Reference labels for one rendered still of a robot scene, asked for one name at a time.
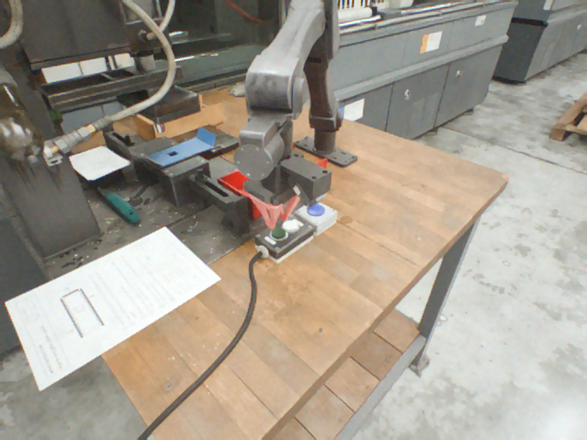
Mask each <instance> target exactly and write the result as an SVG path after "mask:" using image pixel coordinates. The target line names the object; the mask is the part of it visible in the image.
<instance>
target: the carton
mask: <svg viewBox="0 0 587 440"><path fill-rule="evenodd" d="M198 95H199V99H200V105H201V110H202V112H200V113H195V114H192V115H189V116H186V117H183V118H181V119H178V120H173V121H171V122H167V123H164V125H165V132H163V133H161V134H160V133H157V132H156V130H155V125H154V122H153V121H151V120H148V119H146V118H145V117H143V116H141V115H139V114H138V115H137V116H136V117H134V122H135V127H136V130H137V133H138V135H140V136H141V137H142V138H143V139H145V140H147V141H151V140H154V139H156V138H159V137H162V136H164V135H165V136H166V137H168V138H171V137H174V136H177V135H179V134H183V133H186V132H189V131H191V130H194V129H197V128H199V127H203V126H206V125H209V124H210V125H212V126H213V127H215V126H217V125H220V124H222V123H224V118H223V111H222V105H221V102H220V103H217V104H214V105H211V106H206V105H205V104H203V101H202V95H201V94H198Z"/></svg>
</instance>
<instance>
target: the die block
mask: <svg viewBox="0 0 587 440"><path fill-rule="evenodd" d="M130 155H131V158H132V161H133V164H134V166H135V172H136V174H137V177H138V178H139V179H141V180H142V181H143V182H145V183H146V184H147V185H148V186H149V187H150V186H152V185H155V184H157V183H160V184H161V187H162V192H163V196H164V198H165V199H167V200H168V201H169V202H170V203H172V204H173V205H175V206H176V207H177V208H178V209H179V208H181V207H183V206H184V205H186V204H189V203H192V202H194V201H196V200H197V199H199V198H201V196H200V195H199V194H198V193H196V192H195V191H193V190H192V189H190V183H189V179H188V178H189V176H190V175H193V174H195V173H197V171H194V172H192V173H190V174H187V175H185V176H182V177H180V178H178V179H175V180H174V181H171V180H169V179H168V178H166V177H165V176H164V175H162V174H160V173H159V172H157V171H156V170H155V169H153V168H151V167H150V166H149V165H148V164H147V163H145V162H143V161H142V160H141V159H139V158H138V157H136V156H135V155H133V154H132V153H130ZM202 170H203V174H204V175H206V176H207V177H209V178H210V179H211V171H210V166H207V167H204V168H202Z"/></svg>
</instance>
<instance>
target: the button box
mask: <svg viewBox="0 0 587 440"><path fill-rule="evenodd" d="M287 221H294V222H296V223H297V229H296V230H294V231H287V230H286V236H285V237H283V238H281V239H277V238H274V237H272V229H270V228H267V229H266V230H264V231H262V232H260V233H259V234H258V235H256V236H255V237H254V241H255V244H256V246H255V247H256V249H257V250H258V253H257V254H256V255H255V256H254V257H253V258H252V260H251V261H250V264H249V276H250V280H251V283H252V297H251V302H250V305H249V309H248V312H247V315H246V317H245V321H244V323H243V325H242V327H241V328H240V329H239V331H238V333H237V334H236V336H235V337H234V339H233V340H232V341H231V343H230V344H229V345H228V347H227V348H226V349H225V350H224V352H223V353H221V355H219V357H218V358H217V359H216V360H215V361H214V362H213V363H212V364H211V365H210V366H209V367H208V368H207V369H206V370H205V371H204V372H203V373H202V374H201V375H200V376H199V377H198V378H197V379H196V380H195V381H194V382H193V383H192V384H191V385H190V386H189V387H188V388H187V389H186V390H185V391H184V392H182V394H180V395H179V396H178V397H177V398H176V399H175V401H173V402H172V403H171V404H170V405H169V406H168V407H167V408H166V409H165V410H164V411H163V412H162V413H161V414H160V415H159V416H158V417H157V418H156V419H155V420H154V421H153V422H152V423H151V424H150V425H149V426H148V427H147V428H146V429H145V431H144V432H143V433H142V434H141V435H140V436H139V437H138V438H137V440H147V438H148V437H149V436H150V435H151V434H152V432H153V431H154V430H155V429H156V428H157V427H158V426H159V425H160V424H161V423H162V422H163V421H164V420H165V419H166V418H167V417H168V416H169V415H170V414H171V413H172V412H173V411H174V410H175V409H176V408H177V407H178V406H179V405H180V404H181V403H182V402H183V401H184V400H185V399H186V398H187V397H188V396H189V395H190V394H192V393H193V392H194V391H195V390H196V389H197V388H198V387H199V386H200V385H201V384H202V383H203V382H204V381H205V380H206V379H207V378H208V377H209V376H210V375H211V374H212V373H213V372H214V370H215V369H216V368H217V367H218V366H219V365H220V364H221V363H222V362H223V360H224V359H225V358H226V357H227V356H228V354H229V353H230V352H231V351H232V349H233V348H235V346H236V345H237V343H238V342H239V340H240V339H241V337H242V336H243V334H244V332H245V330H246V329H247V327H248V325H249V323H250V320H251V317H252V313H253V309H254V306H255V302H256V297H257V283H256V279H255V277H254V272H253V266H254V264H255V262H256V261H257V259H258V258H260V257H262V258H267V257H269V258H270V259H271V260H273V261H274V262H275V263H279V262H280V261H282V260H283V259H285V258H287V257H288V256H289V255H291V254H292V253H294V252H295V251H297V250H298V249H299V248H300V247H302V246H303V245H304V244H306V243H308V242H309V241H310V240H312V239H313V234H314V227H313V226H311V225H309V224H307V223H305V222H303V221H302V220H300V219H299V218H298V217H295V216H294V215H292V214H291V215H290V216H289V217H288V219H287ZM283 223H284V221H282V220H280V221H278V222H277V223H276V224H275V227H274V229H275V228H282V229H283Z"/></svg>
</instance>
